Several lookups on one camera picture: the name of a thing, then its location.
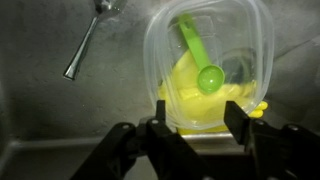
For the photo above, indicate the yellow rubber glove in sink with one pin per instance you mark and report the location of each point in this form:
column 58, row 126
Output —
column 194, row 111

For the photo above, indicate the stainless steel sink basin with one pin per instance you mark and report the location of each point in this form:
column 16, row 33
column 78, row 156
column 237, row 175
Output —
column 49, row 124

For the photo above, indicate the clear plastic container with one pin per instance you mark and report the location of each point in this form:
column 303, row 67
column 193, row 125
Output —
column 238, row 36

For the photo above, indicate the green measuring spoon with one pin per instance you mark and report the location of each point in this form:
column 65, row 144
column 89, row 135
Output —
column 210, row 77

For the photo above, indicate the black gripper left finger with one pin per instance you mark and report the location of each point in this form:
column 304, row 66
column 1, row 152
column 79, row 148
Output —
column 160, row 111

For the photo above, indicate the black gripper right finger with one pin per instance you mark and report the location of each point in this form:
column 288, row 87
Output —
column 237, row 122

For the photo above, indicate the metal spoon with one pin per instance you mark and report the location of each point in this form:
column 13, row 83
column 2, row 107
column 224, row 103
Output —
column 103, row 9

